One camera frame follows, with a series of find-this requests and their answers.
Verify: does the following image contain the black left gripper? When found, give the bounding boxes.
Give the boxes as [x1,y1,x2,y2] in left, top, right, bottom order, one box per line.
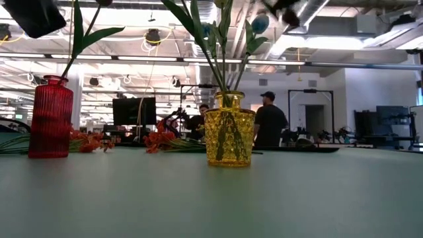
[1,0,67,39]

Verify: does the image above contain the black aluminium table frame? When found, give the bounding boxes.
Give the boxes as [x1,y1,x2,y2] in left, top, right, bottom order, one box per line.
[114,141,341,154]

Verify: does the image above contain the black monitor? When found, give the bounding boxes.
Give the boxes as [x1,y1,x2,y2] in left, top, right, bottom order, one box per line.
[112,97,157,126]

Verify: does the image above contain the teal table mat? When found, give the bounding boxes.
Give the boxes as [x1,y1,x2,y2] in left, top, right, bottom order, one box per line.
[0,132,423,238]

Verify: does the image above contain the red ribbed glass vase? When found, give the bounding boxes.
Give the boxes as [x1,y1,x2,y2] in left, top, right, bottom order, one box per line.
[28,75,74,159]

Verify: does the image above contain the black background rig frame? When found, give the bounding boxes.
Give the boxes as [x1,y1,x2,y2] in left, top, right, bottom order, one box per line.
[288,88,334,145]
[180,84,219,110]

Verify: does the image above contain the red artificial tulip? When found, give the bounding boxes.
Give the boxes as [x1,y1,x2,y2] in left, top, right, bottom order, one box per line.
[60,0,126,79]

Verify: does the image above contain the peach artificial tulip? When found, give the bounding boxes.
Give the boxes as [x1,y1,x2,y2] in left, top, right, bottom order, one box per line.
[161,0,225,93]

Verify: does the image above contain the desk with dark monitors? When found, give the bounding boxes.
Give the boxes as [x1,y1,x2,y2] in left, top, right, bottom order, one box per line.
[354,105,418,150]

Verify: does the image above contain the person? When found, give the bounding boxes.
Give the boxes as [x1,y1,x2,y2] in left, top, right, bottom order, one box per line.
[253,91,289,148]
[184,103,210,141]

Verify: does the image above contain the yellow glass vase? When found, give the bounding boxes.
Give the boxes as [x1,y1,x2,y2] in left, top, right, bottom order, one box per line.
[204,91,256,168]

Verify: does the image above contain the black overhead camera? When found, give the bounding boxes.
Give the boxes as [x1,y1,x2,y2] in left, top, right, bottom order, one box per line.
[145,28,162,46]

